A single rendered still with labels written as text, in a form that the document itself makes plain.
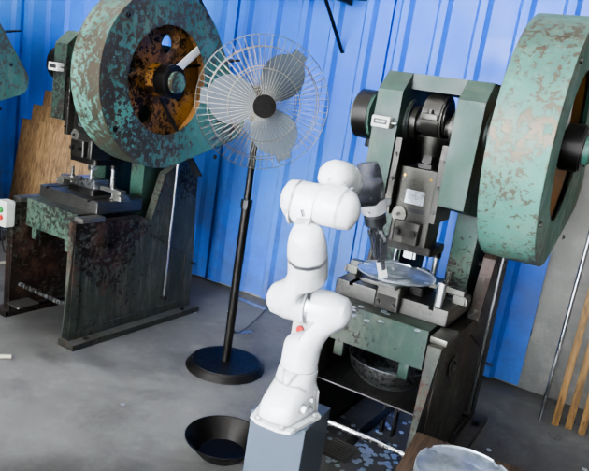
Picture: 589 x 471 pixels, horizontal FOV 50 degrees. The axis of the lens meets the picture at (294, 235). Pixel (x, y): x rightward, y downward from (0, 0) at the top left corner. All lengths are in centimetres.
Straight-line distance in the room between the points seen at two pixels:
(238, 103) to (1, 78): 224
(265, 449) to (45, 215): 190
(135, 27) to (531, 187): 179
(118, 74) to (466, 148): 149
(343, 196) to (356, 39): 226
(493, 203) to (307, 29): 224
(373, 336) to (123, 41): 160
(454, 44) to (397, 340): 184
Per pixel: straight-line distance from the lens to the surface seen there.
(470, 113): 224
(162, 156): 311
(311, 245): 162
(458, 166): 224
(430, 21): 366
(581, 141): 223
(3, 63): 466
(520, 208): 196
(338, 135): 380
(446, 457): 207
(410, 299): 235
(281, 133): 277
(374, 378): 247
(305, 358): 184
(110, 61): 284
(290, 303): 178
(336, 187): 166
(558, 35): 207
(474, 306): 264
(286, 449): 193
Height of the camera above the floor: 138
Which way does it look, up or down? 13 degrees down
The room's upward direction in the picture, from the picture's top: 9 degrees clockwise
